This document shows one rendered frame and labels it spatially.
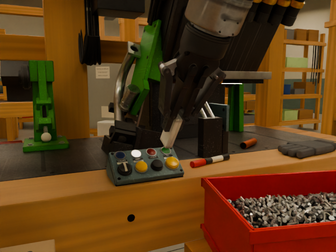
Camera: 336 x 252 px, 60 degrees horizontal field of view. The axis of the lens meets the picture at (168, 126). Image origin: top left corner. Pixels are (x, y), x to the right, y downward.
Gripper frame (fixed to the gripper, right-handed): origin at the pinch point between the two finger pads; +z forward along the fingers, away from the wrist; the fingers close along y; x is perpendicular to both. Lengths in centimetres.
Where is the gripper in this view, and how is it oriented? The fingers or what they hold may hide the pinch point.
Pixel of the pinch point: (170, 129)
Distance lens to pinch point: 56.3
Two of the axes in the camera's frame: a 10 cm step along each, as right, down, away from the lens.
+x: -4.0, -6.1, 6.8
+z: -2.9, 7.9, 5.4
